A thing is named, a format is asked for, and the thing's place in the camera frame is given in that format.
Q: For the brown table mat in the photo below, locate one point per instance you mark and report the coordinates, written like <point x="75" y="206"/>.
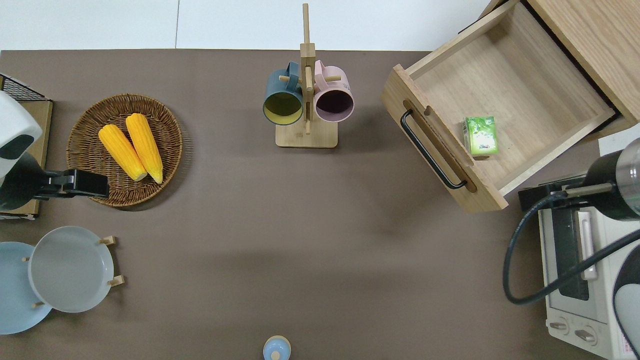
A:
<point x="300" y="250"/>

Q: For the grey plate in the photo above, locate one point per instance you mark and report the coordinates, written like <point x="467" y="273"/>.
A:
<point x="70" y="270"/>

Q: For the light wooden drawer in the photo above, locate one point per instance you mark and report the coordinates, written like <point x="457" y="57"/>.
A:
<point x="500" y="90"/>

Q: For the blue call bell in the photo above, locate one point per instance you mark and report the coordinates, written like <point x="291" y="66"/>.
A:
<point x="276" y="347"/>

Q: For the pink mug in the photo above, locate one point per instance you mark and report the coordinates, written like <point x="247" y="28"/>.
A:
<point x="340" y="85"/>

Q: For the light blue plate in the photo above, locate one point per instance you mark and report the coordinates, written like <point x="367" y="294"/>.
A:
<point x="15" y="300"/>

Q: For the dark blue mug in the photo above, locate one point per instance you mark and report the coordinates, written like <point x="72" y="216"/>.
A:
<point x="280" y="87"/>

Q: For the long yellow corn cob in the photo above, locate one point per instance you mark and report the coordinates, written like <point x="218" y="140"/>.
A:
<point x="145" y="147"/>

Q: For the brown wicker basket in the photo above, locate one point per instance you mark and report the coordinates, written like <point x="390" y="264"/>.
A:
<point x="90" y="125"/>

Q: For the light wooden cabinet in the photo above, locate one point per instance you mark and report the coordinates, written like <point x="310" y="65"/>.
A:
<point x="600" y="40"/>

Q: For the short yellow corn cob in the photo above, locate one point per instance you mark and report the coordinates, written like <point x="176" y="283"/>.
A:
<point x="122" y="152"/>

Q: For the green carton box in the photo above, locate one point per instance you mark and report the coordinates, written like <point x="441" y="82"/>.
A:
<point x="481" y="135"/>

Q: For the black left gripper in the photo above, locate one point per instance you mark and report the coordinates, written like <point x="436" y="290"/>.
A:
<point x="22" y="182"/>

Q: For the wooden plate rack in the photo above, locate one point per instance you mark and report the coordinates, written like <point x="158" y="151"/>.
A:
<point x="116" y="281"/>

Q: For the white toaster oven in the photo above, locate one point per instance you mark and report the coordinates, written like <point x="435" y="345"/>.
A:
<point x="595" y="310"/>

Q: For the wooden mug rack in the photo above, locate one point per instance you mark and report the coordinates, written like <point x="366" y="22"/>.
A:
<point x="306" y="137"/>

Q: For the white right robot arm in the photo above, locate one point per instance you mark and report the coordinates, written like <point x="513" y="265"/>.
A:
<point x="631" y="170"/>

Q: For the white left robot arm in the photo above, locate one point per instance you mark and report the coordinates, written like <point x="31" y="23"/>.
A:
<point x="15" y="125"/>

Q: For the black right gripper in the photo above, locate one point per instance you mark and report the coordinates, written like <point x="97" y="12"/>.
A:
<point x="607" y="185"/>

